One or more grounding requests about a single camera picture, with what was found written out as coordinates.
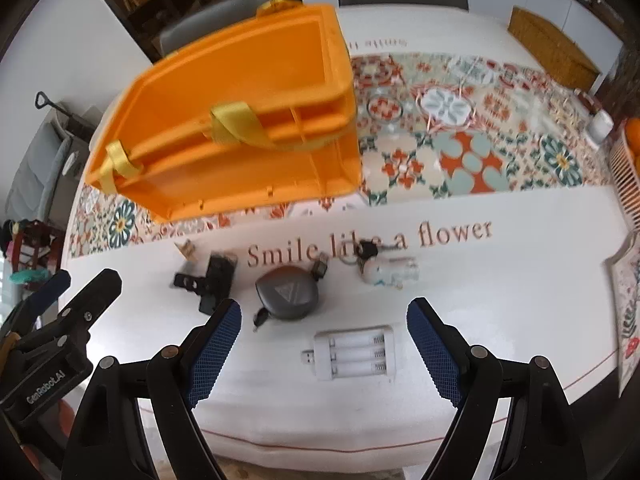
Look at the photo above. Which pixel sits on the floral placemat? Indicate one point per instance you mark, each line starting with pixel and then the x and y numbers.
pixel 627 310

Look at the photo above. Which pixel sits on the white slatted rack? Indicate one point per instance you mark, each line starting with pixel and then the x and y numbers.
pixel 627 185

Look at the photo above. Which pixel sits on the white patterned tablecloth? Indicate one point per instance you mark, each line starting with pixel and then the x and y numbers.
pixel 500 285

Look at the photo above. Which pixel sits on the wicker basket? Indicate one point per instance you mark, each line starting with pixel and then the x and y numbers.
pixel 550 45

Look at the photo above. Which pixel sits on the small wooden clip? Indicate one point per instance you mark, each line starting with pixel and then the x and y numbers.
pixel 186 251

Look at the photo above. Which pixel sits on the grey stroller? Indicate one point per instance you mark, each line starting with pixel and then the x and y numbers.
pixel 40 170

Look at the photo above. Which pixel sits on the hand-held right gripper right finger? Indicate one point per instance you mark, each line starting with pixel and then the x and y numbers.
pixel 435 355

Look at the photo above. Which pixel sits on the black plastic clip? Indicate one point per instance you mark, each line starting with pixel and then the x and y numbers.
pixel 220 272

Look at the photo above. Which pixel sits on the white cup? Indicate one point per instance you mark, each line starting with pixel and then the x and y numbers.
pixel 600 127

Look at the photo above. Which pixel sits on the clear glass bowl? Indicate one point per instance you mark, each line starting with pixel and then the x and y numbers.
pixel 385 107

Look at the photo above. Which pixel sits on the white battery charger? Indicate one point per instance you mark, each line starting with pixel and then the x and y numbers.
pixel 355 352

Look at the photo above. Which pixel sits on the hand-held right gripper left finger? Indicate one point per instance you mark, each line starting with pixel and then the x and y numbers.
pixel 215 355

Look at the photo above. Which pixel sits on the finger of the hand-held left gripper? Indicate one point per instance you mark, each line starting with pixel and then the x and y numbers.
pixel 92 302
pixel 47 295

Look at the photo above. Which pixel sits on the red metal rack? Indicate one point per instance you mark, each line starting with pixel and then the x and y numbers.
pixel 35 245

